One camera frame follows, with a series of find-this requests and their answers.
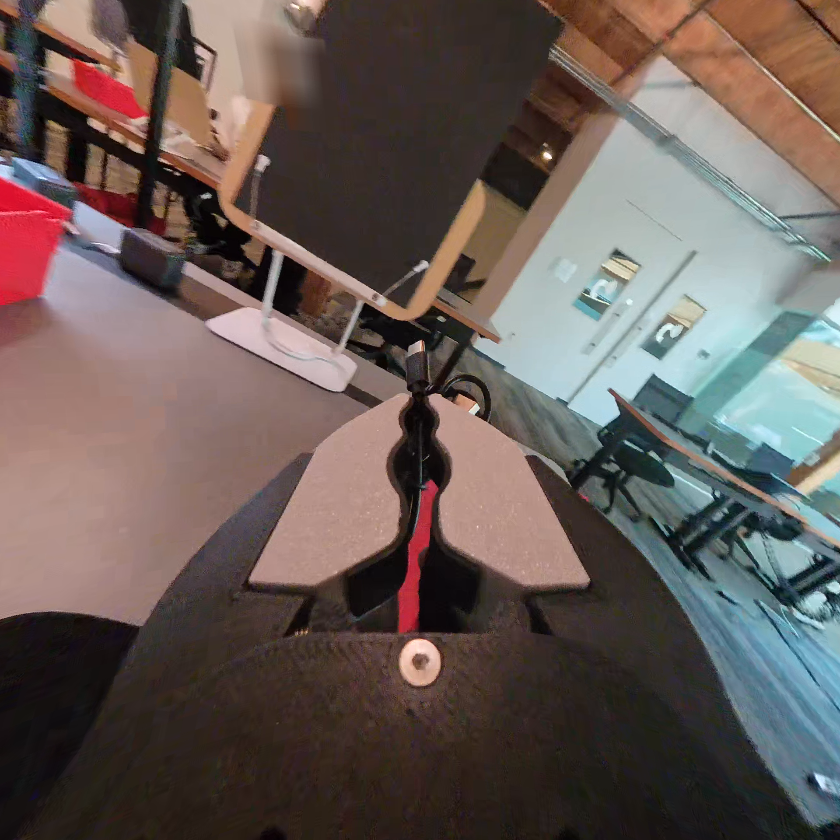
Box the black usb-c cable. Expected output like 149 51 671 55
394 340 493 546

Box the black shelving rack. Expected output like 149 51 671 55
0 0 224 263

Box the metal ceiling conduit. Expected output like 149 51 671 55
550 45 833 262

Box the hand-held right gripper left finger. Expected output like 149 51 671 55
248 394 424 618

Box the black office chair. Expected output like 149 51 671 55
567 420 678 522

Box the grey-blue box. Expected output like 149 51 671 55
12 156 77 206

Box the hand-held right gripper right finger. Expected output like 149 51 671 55
423 394 593 595

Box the dark grey box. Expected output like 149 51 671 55
120 227 186 291

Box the black screen with wooden frame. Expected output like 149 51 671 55
218 0 565 322

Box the framed wall picture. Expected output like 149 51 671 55
573 248 642 322
642 294 707 362

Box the white screen stand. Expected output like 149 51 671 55
205 154 431 395

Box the glass partition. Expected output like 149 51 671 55
692 310 840 476

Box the red plastic bin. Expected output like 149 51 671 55
70 58 149 120
0 177 73 306

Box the wooden office desk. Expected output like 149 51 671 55
430 294 503 343
607 387 840 601

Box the cardboard sheet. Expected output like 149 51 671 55
123 41 219 151

